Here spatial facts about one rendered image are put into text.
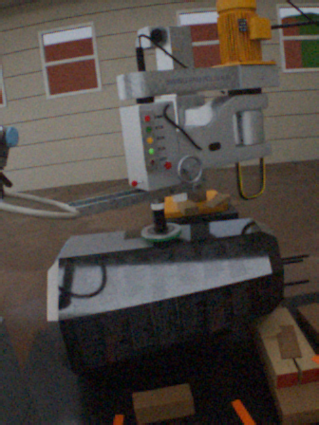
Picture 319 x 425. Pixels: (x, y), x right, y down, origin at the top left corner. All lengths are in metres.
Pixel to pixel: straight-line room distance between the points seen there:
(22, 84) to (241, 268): 7.24
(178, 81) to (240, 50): 0.49
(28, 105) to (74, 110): 1.01
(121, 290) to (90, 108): 6.51
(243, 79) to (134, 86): 0.64
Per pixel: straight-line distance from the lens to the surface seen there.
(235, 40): 2.25
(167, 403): 2.04
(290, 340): 2.24
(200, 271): 1.96
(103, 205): 1.82
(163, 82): 1.89
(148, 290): 1.93
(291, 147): 8.48
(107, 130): 8.14
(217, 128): 2.07
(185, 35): 2.81
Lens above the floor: 1.55
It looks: 17 degrees down
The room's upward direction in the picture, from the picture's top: 7 degrees counter-clockwise
